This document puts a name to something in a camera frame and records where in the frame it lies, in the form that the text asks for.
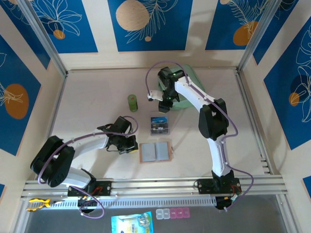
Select clear plastic box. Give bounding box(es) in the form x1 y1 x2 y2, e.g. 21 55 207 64
148 111 171 137

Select blue chip card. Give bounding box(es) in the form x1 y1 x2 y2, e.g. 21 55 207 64
150 116 169 125

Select black VIP card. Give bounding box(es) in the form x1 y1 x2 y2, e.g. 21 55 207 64
150 123 170 135

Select pink leather card holder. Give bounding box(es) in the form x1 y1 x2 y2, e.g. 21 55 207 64
138 142 174 165

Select mint green zip pouch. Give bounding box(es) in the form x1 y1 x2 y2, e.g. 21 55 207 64
157 64 206 111

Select small green cylinder bottle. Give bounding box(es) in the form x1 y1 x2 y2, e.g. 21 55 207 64
127 94 139 113

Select blue printed plastic packet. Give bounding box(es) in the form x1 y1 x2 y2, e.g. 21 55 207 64
111 211 155 233

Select clear and pink pill organizer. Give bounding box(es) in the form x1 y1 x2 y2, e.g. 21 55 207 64
155 207 190 220

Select yellow black pliers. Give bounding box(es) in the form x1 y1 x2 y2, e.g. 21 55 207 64
26 198 65 212

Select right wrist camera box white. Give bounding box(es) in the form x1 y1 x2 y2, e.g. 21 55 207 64
147 89 165 102

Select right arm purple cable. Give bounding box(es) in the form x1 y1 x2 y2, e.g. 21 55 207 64
145 60 255 213

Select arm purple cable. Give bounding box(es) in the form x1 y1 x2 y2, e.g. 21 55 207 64
38 116 139 219
145 60 255 213

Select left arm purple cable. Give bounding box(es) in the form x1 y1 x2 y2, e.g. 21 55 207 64
38 116 139 219

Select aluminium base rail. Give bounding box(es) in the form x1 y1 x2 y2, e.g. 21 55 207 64
20 176 289 201

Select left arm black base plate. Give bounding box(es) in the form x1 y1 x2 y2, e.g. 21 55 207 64
67 181 113 197

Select white slotted cable duct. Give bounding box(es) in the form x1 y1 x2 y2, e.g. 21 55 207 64
52 197 217 210

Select aluminium table side rail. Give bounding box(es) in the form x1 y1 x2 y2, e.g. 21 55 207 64
45 74 68 141
235 70 272 175

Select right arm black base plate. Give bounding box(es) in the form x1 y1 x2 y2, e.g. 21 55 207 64
196 178 242 195

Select aluminium frame post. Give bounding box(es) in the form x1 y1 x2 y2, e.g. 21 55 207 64
18 0 69 78
236 0 279 75

